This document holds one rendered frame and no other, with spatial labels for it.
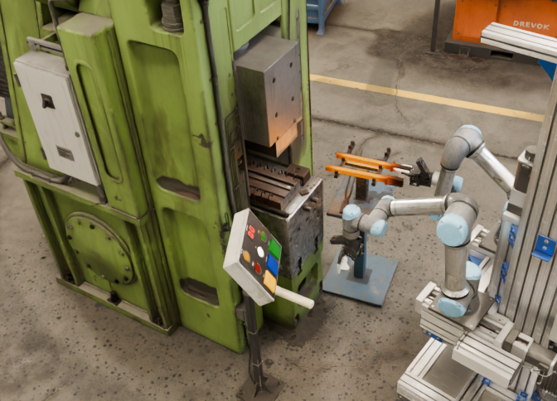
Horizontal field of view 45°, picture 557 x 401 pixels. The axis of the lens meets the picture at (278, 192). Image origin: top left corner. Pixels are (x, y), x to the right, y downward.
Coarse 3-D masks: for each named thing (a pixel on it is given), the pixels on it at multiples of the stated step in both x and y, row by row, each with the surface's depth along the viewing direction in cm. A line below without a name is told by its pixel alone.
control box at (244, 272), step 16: (240, 224) 299; (256, 224) 305; (240, 240) 289; (256, 240) 299; (240, 256) 283; (256, 256) 294; (272, 256) 306; (240, 272) 283; (256, 272) 289; (256, 288) 289
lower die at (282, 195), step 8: (248, 168) 359; (256, 168) 360; (272, 176) 353; (280, 176) 354; (288, 176) 353; (256, 184) 350; (264, 184) 350; (272, 184) 349; (296, 184) 349; (256, 192) 347; (272, 192) 345; (280, 192) 344; (288, 192) 344; (296, 192) 352; (256, 200) 348; (264, 200) 344; (272, 200) 341; (280, 200) 341; (288, 200) 347; (280, 208) 341
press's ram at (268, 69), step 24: (264, 48) 302; (288, 48) 300; (240, 72) 292; (264, 72) 286; (288, 72) 305; (240, 96) 301; (264, 96) 293; (288, 96) 312; (264, 120) 302; (288, 120) 320; (264, 144) 312
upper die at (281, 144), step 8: (296, 120) 327; (288, 128) 322; (296, 128) 329; (288, 136) 325; (296, 136) 332; (248, 144) 325; (256, 144) 322; (280, 144) 319; (288, 144) 327; (264, 152) 323; (272, 152) 320; (280, 152) 322
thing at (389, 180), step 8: (328, 168) 364; (336, 168) 362; (344, 168) 362; (360, 176) 359; (368, 176) 356; (376, 176) 355; (384, 176) 355; (392, 176) 353; (392, 184) 354; (400, 184) 352
